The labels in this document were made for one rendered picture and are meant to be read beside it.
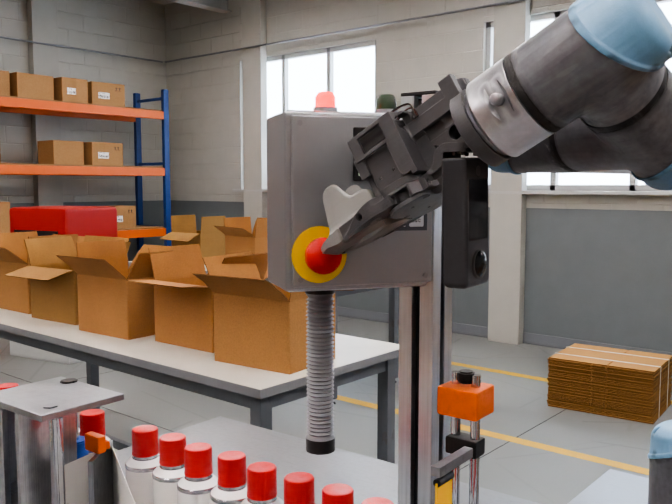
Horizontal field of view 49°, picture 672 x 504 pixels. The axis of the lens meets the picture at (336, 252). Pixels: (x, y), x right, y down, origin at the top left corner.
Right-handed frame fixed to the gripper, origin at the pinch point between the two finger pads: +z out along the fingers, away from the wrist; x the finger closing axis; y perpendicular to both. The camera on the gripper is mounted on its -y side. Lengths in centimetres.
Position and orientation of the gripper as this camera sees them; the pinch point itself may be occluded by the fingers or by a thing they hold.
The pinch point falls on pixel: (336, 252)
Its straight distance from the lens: 73.7
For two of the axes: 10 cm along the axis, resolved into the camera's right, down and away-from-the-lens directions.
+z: -6.9, 4.6, 5.6
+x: -6.0, 0.7, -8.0
